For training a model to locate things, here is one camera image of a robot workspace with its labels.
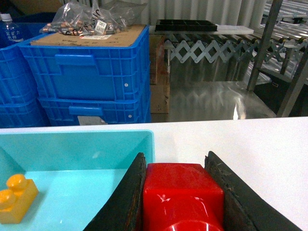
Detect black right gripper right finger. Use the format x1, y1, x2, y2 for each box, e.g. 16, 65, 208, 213
205, 151, 301, 231

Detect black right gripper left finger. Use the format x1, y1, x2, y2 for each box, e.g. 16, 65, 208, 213
84, 153, 147, 231

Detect red toy block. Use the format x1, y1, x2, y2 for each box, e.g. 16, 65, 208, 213
143, 163, 224, 231

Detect yellow toy block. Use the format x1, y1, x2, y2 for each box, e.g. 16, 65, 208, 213
0, 174, 39, 224

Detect light blue plastic bin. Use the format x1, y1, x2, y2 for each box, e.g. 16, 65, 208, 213
0, 130, 155, 231

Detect blue crate lower right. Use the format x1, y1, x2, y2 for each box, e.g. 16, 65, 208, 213
38, 88, 151, 126

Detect blue crate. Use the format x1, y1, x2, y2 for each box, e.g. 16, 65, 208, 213
0, 98, 51, 128
38, 88, 151, 126
20, 26, 150, 101
0, 23, 38, 104

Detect blue crate lower left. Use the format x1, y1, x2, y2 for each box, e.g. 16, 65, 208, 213
0, 98, 51, 128

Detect blue crate upper right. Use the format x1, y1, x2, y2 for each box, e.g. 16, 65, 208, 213
20, 26, 150, 101

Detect blue crate upper left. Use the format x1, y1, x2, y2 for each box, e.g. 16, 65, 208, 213
0, 23, 38, 104

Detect expandable roller conveyor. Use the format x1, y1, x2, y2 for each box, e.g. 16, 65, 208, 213
165, 34, 308, 64

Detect brown cardboard sheet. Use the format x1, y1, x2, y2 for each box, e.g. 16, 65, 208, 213
30, 25, 147, 47

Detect black plastic tray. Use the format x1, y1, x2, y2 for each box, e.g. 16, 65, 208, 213
155, 19, 218, 32

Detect plastic bag of batteries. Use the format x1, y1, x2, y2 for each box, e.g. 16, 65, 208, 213
40, 0, 147, 37

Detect clear water bottle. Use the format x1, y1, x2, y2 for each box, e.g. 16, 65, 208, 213
0, 13, 24, 47

